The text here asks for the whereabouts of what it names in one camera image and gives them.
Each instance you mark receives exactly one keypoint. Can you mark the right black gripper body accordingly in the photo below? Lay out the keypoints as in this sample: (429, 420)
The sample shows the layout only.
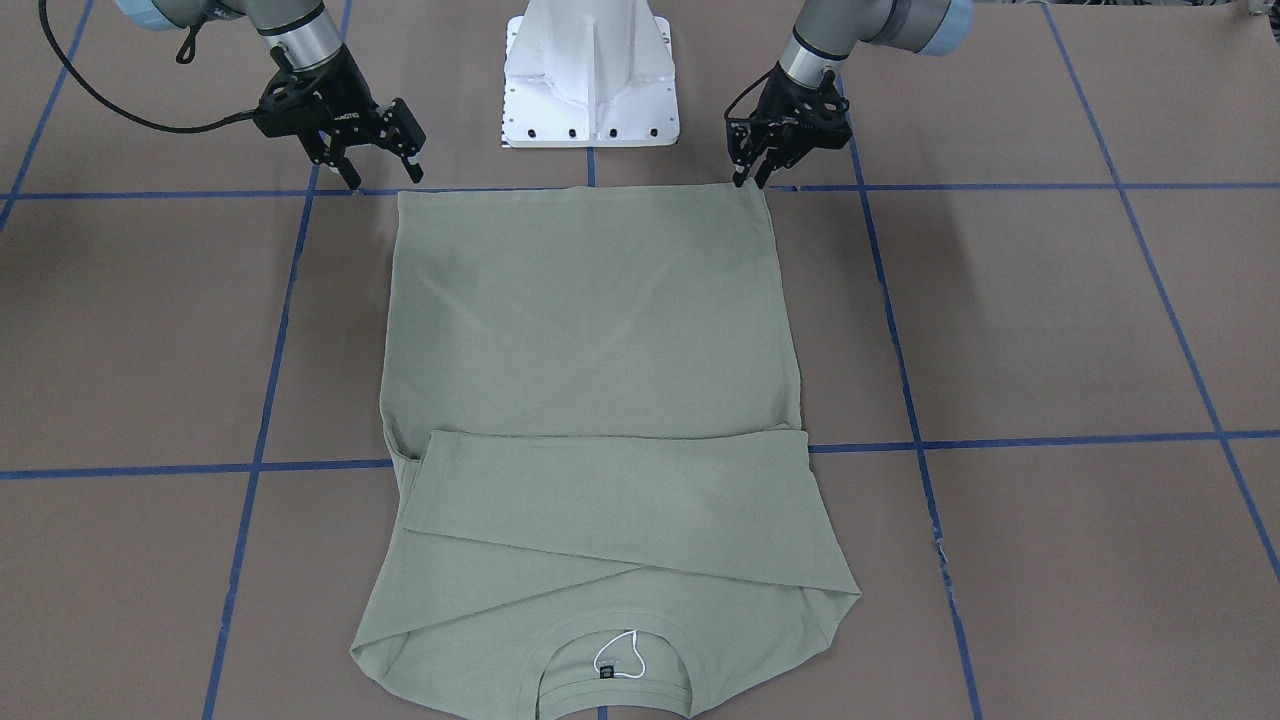
(342, 92)

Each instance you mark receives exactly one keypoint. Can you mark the white camera stand pedestal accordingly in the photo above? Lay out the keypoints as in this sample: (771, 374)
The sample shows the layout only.
(589, 74)

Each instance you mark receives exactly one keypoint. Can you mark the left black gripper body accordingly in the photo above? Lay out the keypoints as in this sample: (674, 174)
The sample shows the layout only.
(783, 103)

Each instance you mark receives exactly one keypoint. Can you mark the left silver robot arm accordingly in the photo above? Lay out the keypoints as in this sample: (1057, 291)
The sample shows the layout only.
(825, 33)

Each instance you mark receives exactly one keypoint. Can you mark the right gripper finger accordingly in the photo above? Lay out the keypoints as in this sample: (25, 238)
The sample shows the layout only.
(409, 156)

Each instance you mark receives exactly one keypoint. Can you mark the brown paper table cover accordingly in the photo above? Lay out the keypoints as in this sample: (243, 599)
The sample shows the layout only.
(1034, 305)

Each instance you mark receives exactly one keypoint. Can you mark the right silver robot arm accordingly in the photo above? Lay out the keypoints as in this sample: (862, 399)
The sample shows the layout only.
(305, 30)

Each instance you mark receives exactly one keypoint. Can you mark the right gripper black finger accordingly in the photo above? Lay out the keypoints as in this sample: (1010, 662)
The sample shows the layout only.
(346, 170)

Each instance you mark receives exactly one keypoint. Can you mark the olive green long-sleeve shirt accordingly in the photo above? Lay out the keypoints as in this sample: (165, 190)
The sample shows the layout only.
(593, 406)

